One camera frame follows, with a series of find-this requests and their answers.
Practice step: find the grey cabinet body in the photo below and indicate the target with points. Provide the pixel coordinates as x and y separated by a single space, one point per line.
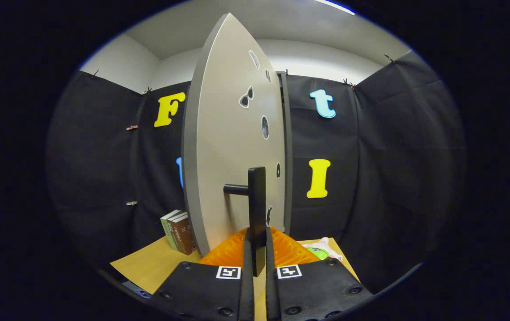
287 156

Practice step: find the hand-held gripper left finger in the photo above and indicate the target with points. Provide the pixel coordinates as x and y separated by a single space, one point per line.
247 290

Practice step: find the beige cabinet door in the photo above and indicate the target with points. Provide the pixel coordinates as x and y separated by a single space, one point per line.
224 133

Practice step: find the long ceiling light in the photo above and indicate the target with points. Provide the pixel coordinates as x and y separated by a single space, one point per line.
335 5

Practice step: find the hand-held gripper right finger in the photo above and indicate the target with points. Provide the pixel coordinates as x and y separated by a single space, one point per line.
271 290

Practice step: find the black backdrop cloth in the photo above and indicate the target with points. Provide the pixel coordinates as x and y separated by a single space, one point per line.
393 156

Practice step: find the green book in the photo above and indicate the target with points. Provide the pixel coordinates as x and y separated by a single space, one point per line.
168 232

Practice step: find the brown book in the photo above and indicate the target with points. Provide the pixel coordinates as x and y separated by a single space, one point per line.
183 236

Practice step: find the green and white plush toy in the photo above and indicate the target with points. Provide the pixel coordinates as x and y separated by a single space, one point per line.
324 250

